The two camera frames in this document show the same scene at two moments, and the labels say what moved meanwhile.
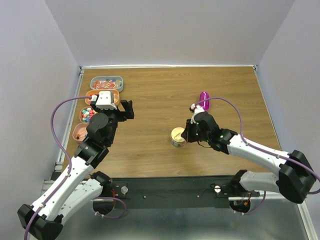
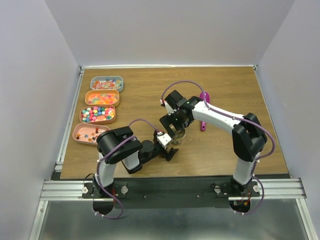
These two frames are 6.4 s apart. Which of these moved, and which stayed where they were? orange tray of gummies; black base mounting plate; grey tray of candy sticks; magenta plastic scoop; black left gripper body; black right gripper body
Moved: black left gripper body; black right gripper body
Stayed: grey tray of candy sticks; black base mounting plate; magenta plastic scoop; orange tray of gummies
